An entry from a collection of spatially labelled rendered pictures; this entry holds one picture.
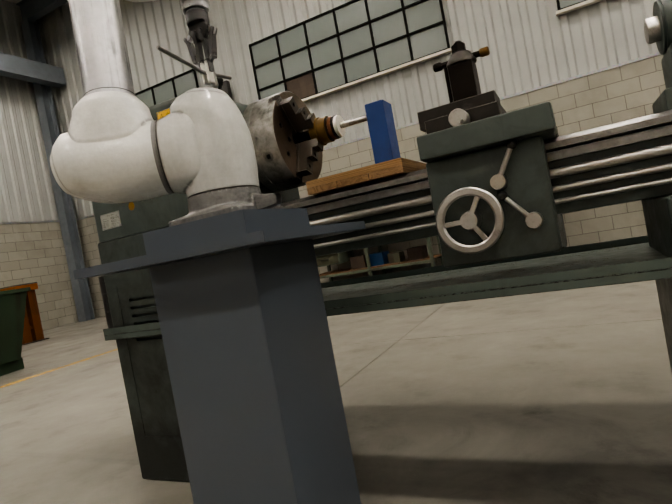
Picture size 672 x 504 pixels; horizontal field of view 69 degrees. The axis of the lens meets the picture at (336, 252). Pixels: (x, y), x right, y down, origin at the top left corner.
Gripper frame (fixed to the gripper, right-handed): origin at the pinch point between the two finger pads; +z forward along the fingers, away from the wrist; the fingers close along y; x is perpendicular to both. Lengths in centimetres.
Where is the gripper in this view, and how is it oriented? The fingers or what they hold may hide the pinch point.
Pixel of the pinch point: (207, 73)
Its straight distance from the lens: 179.8
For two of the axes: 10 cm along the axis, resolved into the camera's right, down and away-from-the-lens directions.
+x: 4.4, -1.0, 8.9
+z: 1.8, 9.8, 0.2
